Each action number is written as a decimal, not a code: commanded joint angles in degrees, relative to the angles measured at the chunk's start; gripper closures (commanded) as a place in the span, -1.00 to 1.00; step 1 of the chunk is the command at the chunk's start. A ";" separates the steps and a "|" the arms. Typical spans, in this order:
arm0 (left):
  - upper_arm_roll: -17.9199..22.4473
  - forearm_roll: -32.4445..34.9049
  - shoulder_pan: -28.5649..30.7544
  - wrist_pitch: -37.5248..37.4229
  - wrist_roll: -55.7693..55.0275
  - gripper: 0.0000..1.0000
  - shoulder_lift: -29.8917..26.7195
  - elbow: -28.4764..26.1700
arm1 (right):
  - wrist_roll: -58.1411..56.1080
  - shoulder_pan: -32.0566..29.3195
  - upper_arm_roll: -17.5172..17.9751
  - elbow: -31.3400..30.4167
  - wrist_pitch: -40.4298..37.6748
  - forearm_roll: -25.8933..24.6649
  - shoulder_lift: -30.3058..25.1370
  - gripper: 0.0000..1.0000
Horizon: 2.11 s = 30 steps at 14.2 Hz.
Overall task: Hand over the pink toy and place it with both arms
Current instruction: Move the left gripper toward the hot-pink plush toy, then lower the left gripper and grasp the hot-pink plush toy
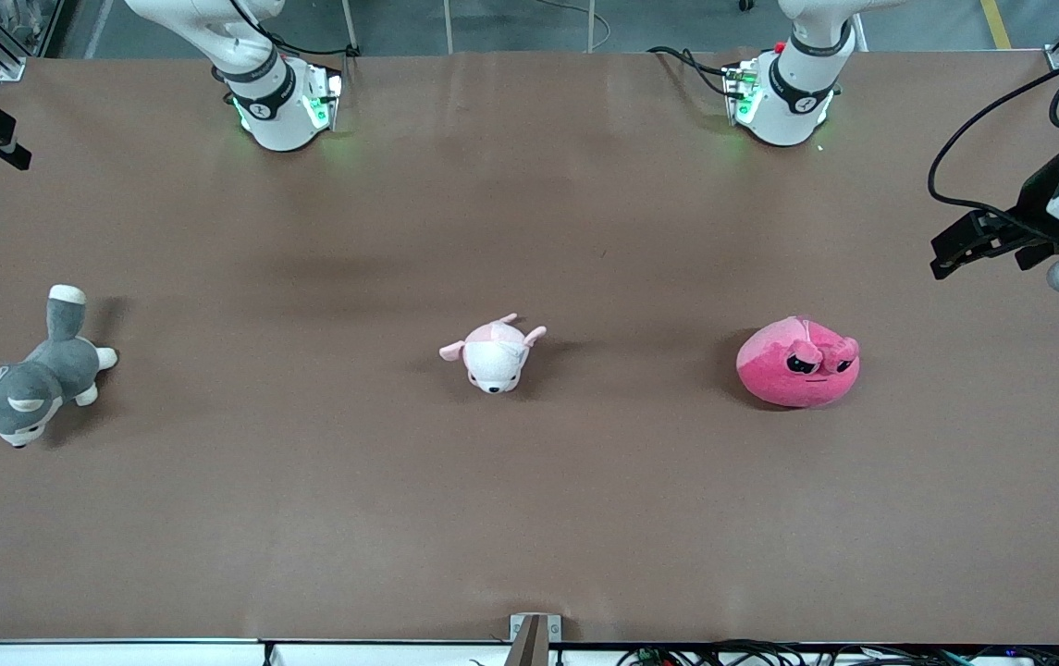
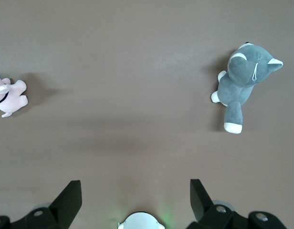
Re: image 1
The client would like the pink round plush toy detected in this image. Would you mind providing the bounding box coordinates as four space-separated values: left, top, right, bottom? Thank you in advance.
736 315 861 410

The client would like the grey white husky plush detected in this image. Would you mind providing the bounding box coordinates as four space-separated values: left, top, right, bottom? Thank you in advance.
0 284 118 450

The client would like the small white pink plush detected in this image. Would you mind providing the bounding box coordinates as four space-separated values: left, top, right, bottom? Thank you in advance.
439 313 548 395

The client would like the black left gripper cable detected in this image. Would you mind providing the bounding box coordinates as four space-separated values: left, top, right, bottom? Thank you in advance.
927 42 1059 228

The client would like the black right arm base cable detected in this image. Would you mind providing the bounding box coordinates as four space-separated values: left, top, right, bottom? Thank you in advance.
231 0 360 58

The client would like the black arm base cable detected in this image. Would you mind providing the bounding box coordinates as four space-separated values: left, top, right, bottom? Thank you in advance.
646 44 745 99
231 0 360 58

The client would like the black left arm base cable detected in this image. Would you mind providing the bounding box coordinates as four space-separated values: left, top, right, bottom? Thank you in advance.
646 44 745 99

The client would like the tangled cable bundle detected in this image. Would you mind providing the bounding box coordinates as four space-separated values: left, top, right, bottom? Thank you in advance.
617 640 1059 666

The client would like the white table edge rail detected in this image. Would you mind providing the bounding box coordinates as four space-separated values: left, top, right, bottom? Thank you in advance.
0 638 511 666

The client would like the metal table edge bracket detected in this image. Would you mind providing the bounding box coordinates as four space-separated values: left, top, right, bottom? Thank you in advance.
509 613 562 666

